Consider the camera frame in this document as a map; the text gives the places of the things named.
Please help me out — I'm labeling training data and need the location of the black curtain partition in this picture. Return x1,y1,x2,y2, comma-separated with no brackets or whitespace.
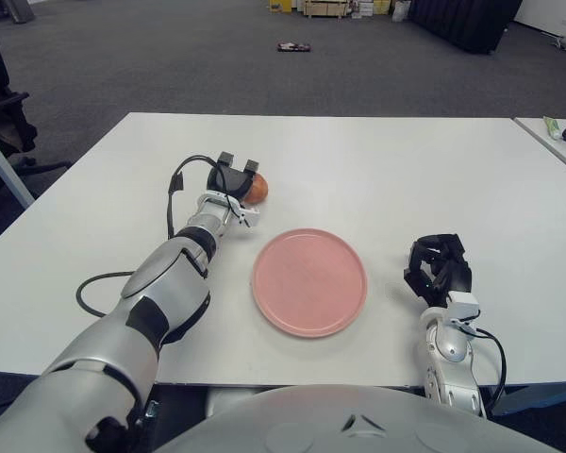
408,0,524,56

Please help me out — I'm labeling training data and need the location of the silver robot torso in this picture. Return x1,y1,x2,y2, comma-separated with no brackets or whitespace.
155,384,566,453

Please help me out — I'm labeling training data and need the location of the pink round plate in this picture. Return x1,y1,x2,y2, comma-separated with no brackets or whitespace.
250,227,369,340

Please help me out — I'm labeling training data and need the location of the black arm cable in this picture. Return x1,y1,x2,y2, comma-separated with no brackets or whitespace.
466,325,508,411
76,154,227,318

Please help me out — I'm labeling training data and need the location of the red apple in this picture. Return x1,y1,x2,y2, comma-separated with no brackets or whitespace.
242,173,271,205

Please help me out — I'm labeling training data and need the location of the wooden crate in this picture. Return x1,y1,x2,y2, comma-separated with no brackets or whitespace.
304,0,355,20

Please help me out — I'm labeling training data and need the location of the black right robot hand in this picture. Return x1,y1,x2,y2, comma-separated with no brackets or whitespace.
403,232,474,310

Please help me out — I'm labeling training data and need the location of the green white tube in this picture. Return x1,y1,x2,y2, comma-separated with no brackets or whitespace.
541,116,562,141

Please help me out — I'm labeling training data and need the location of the blue table frame beam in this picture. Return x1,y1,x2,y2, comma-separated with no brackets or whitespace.
490,380,566,417

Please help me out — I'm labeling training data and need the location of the black office chair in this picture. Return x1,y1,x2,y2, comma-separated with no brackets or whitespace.
0,18,72,223

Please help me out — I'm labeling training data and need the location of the white table leg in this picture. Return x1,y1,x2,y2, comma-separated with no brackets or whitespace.
0,125,37,209

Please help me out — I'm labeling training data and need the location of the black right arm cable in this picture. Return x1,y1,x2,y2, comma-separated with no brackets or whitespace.
466,325,508,411

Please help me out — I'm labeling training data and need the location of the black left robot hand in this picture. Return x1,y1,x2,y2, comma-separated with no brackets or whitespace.
206,151,260,202

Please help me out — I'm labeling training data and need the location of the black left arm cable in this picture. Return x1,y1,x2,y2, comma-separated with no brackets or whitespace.
76,154,227,318

